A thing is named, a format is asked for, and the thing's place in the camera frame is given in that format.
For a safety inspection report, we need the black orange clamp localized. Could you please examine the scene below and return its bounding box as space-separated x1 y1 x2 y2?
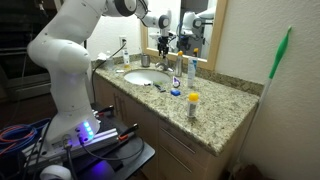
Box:
92 104 115 118
117 122 140 142

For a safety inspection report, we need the aluminium mounting rail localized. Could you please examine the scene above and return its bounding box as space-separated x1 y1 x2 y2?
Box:
22 127 120 168

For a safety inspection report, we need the green white mop handle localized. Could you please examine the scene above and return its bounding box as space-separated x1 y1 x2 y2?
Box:
229 25 294 175

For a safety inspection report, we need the black base cable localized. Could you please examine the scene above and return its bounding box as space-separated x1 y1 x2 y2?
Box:
77 134 146 162
61 134 80 180

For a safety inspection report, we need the chrome faucet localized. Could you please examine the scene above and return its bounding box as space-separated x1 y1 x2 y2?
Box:
154 61 175 73

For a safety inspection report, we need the black power cable with plug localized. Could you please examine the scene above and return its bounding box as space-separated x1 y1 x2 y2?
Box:
91 38 128 102

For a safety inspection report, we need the black robot cart platform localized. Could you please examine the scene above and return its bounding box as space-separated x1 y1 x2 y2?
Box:
19 103 157 180

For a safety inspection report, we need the cabinet door pull handle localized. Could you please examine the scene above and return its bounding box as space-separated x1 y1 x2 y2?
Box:
112 92 121 116

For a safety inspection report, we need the white wall outlet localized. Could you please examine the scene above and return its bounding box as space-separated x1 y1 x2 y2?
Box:
118 35 128 49

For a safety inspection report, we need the green bottle with black pump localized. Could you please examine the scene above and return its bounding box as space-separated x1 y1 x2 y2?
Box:
143 80 165 87

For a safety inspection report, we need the white bottle with yellow cap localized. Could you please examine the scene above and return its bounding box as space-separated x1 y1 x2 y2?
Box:
186 92 200 119

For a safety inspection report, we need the grey metal cup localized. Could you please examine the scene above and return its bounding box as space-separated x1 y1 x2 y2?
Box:
140 53 151 69

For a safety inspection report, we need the white round object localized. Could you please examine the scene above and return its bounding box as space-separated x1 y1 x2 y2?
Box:
39 164 73 180

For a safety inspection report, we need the blue floss container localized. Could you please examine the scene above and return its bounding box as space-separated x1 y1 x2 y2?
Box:
169 88 182 98

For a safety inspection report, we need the silver spray can yellow cap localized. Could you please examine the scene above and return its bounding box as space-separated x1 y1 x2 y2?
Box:
174 50 185 78

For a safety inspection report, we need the tall white standing tube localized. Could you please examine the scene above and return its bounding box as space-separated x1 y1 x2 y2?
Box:
186 56 199 89

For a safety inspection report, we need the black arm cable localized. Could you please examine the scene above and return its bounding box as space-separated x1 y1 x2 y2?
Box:
136 0 150 22

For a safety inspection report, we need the wood framed wall mirror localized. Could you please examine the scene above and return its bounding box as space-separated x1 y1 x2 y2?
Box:
139 0 229 71

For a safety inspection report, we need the metal drawer pull handle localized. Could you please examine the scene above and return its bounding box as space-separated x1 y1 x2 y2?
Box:
160 126 198 155

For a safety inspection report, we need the clear plastic bottle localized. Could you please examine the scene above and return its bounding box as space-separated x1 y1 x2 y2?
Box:
105 50 116 72

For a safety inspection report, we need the white oval sink basin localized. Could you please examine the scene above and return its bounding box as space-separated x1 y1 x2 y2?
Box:
123 68 172 87

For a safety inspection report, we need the wooden vanity cabinet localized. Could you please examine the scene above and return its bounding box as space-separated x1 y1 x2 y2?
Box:
92 73 258 180

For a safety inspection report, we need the blue coiled cable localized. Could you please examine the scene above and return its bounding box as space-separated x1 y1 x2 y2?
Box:
0 117 52 148

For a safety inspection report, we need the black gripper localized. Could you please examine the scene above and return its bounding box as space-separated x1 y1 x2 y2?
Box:
157 35 170 58

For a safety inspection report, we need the orange coiled cable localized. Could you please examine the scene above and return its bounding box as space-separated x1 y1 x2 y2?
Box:
0 125 38 156

